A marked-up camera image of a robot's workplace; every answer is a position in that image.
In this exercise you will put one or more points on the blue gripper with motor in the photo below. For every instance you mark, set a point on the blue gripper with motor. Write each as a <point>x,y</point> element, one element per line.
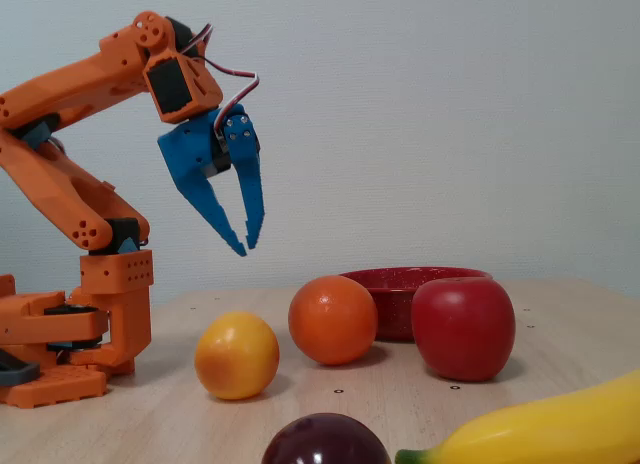
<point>184,156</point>

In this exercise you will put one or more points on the yellow-orange toy peach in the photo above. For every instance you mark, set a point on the yellow-orange toy peach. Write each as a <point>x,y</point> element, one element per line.
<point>237,356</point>

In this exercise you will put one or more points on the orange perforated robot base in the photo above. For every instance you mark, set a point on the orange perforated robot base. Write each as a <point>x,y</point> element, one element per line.
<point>55,389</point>

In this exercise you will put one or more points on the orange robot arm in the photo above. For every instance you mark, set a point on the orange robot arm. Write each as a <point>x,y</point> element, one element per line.
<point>75,84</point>

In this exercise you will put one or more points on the red speckled bowl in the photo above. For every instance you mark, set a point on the red speckled bowl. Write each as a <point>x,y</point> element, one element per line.
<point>392,296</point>

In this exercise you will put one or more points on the orange toy orange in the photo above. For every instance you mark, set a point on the orange toy orange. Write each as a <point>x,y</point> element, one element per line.
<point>332,321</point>

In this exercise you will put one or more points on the dark purple toy plum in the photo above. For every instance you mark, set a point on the dark purple toy plum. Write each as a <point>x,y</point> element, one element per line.
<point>325,441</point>

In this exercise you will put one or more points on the red toy apple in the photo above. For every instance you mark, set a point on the red toy apple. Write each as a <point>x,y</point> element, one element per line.
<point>462,329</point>

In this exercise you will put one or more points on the dark grey table clamp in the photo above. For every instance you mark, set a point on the dark grey table clamp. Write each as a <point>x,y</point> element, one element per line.
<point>20,373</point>

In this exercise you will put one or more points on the yellow toy banana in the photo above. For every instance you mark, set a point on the yellow toy banana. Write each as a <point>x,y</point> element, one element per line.
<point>550,429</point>

